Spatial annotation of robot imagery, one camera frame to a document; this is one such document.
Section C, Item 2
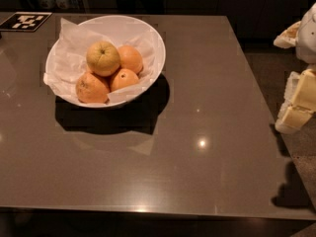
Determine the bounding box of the yellowish top orange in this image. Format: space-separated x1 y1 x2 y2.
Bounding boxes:
86 40 120 77

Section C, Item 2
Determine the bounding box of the orange front middle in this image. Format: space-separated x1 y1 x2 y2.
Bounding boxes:
110 68 139 92

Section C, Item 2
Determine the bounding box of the orange front left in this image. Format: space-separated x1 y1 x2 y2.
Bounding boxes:
76 72 110 104

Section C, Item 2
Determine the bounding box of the orange back right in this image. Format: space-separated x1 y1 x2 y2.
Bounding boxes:
118 45 143 74

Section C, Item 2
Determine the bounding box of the white bowl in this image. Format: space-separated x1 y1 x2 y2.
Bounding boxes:
44 14 167 110

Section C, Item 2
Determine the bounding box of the white paper liner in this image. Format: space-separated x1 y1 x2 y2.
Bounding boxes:
42 17 156 105

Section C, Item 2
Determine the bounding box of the black white fiducial marker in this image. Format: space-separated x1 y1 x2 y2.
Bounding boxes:
0 12 51 33

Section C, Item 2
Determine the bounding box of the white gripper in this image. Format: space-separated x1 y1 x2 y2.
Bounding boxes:
274 3 316 134

